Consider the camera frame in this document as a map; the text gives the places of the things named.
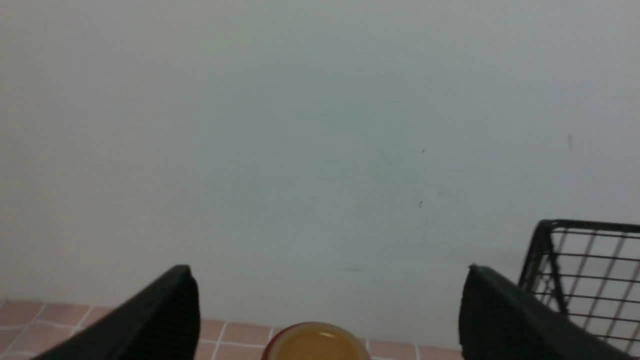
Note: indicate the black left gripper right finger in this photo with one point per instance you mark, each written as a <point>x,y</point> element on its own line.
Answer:
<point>499,321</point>

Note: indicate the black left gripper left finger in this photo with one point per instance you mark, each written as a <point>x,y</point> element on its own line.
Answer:
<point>161,322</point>

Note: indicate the soy sauce bottle red label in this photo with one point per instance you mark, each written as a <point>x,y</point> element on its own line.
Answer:
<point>315,340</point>

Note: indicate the black wire mesh shelf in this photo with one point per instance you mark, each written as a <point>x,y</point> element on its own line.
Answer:
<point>589,272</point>

